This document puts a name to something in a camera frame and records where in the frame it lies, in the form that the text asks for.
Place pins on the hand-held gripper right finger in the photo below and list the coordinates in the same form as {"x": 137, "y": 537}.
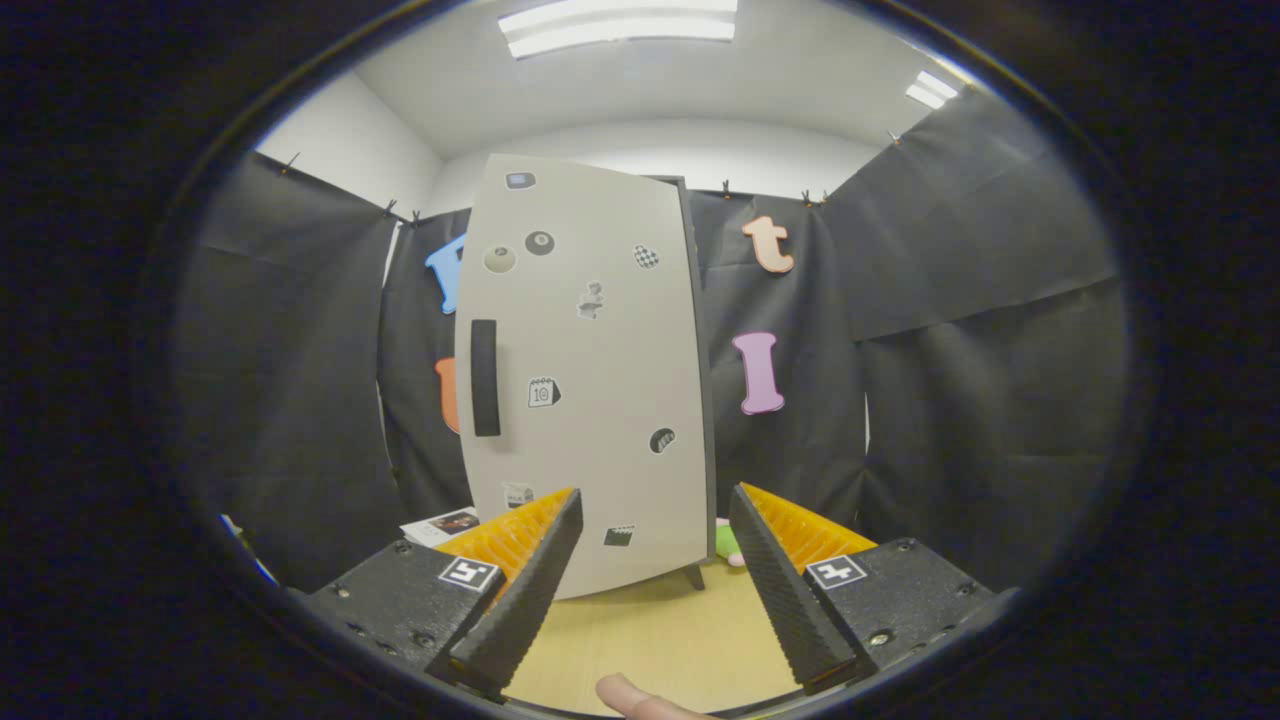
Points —
{"x": 785, "y": 600}

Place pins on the green and pink plush toy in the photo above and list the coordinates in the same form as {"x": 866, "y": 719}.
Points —
{"x": 727, "y": 545}

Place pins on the black backdrop cloth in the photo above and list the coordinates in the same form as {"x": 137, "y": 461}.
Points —
{"x": 290, "y": 400}

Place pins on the white shoe cabinet door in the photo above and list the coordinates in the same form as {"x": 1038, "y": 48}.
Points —
{"x": 600, "y": 400}

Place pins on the large ceiling light panel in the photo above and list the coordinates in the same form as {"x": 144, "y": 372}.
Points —
{"x": 620, "y": 25}

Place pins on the grey shoe cabinet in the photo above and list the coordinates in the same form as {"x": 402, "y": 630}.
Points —
{"x": 694, "y": 574}

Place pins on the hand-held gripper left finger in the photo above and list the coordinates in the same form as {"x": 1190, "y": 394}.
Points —
{"x": 525, "y": 600}

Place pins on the small ceiling light panel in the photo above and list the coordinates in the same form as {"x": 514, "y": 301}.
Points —
{"x": 932, "y": 90}

